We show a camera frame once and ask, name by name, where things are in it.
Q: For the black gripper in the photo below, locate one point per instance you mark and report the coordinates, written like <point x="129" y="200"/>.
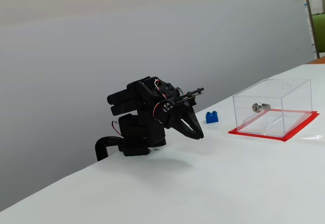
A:
<point x="176" y="119"/>

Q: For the blue lego brick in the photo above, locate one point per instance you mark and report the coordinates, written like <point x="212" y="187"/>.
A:
<point x="212" y="118"/>

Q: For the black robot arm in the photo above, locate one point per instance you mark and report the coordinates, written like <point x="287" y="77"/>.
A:
<point x="142" y="122"/>

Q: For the transparent acrylic box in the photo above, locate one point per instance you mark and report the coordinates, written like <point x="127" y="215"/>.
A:
<point x="259" y="92"/>

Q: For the white box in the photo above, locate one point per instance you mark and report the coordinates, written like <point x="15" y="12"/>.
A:
<point x="316" y="3"/>

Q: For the silver cam lock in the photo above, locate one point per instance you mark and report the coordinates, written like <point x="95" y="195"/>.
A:
<point x="257" y="107"/>

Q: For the black table clamp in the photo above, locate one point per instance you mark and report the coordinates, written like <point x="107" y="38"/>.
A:
<point x="100" y="147"/>

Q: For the red tape rectangle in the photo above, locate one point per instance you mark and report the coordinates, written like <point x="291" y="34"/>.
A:
<point x="299" y="125"/>

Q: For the orange wooden table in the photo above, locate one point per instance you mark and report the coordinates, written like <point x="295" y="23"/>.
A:
<point x="318" y="60"/>

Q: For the green panel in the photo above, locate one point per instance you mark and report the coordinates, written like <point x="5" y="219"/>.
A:
<point x="320" y="33"/>

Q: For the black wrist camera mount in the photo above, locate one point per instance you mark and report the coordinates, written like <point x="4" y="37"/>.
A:
<point x="193" y="93"/>

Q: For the grey metal shelf post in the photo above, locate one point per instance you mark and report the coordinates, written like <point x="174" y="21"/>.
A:
<point x="311" y="18"/>

